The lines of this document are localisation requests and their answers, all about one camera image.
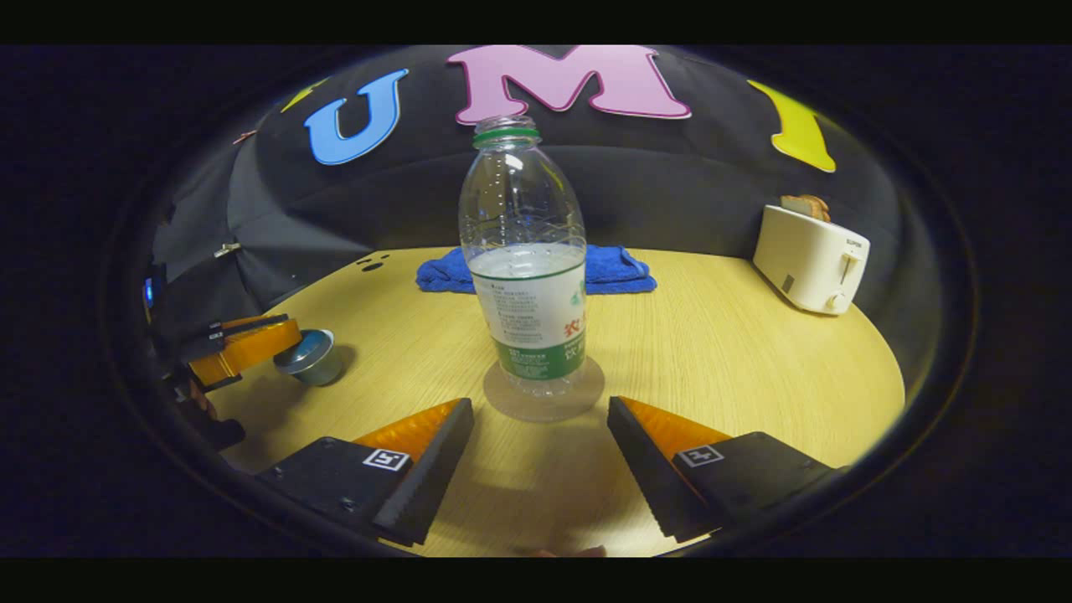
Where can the toast slice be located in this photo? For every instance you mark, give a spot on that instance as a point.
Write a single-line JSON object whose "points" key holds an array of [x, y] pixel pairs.
{"points": [[806, 206]]}

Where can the black backdrop cloth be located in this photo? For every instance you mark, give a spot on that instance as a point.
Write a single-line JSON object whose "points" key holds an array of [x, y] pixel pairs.
{"points": [[670, 184]]}

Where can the white toaster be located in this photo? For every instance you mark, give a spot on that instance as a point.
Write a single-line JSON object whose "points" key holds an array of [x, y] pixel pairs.
{"points": [[808, 260]]}

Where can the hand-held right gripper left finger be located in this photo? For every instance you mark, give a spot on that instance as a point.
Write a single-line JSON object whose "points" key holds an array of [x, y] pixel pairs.
{"points": [[431, 477]]}

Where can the blue towel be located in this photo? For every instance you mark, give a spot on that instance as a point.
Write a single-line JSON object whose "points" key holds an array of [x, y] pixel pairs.
{"points": [[620, 272]]}

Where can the white clip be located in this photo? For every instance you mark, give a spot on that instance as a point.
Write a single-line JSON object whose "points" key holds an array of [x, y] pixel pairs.
{"points": [[226, 249]]}

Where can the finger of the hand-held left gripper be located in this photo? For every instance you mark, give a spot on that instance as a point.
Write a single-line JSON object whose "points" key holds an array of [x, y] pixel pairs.
{"points": [[251, 347], [234, 327]]}

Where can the red clip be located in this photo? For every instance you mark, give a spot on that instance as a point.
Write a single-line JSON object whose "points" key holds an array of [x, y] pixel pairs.
{"points": [[244, 136]]}

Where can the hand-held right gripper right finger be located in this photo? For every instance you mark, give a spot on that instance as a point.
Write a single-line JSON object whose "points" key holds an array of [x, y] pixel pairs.
{"points": [[649, 477]]}

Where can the clear plastic water bottle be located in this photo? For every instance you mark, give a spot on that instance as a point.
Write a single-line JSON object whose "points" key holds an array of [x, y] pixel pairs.
{"points": [[523, 293]]}

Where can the round brown coaster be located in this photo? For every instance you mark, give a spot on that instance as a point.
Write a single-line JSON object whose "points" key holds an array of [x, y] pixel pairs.
{"points": [[519, 408]]}

